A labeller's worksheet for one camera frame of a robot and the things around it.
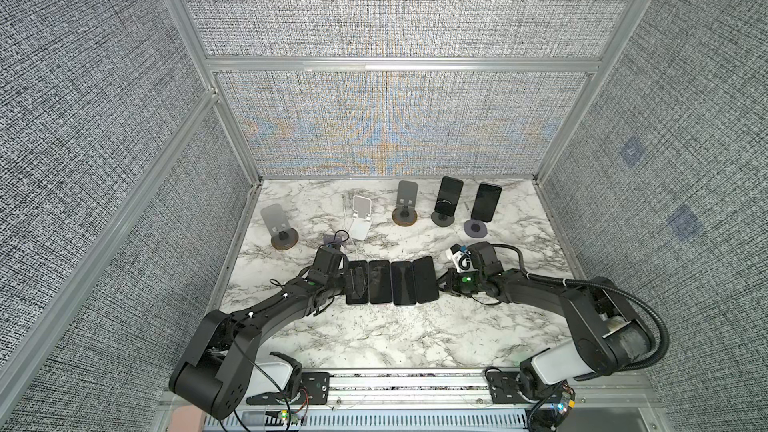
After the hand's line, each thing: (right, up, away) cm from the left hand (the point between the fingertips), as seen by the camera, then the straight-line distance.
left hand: (355, 279), depth 89 cm
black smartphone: (+21, -1, +3) cm, 22 cm away
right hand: (+24, -1, 0) cm, 24 cm away
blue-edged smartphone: (+14, -1, +1) cm, 15 cm away
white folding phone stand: (+1, +18, +14) cm, 23 cm away
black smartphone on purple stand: (+41, +24, +6) cm, 48 cm away
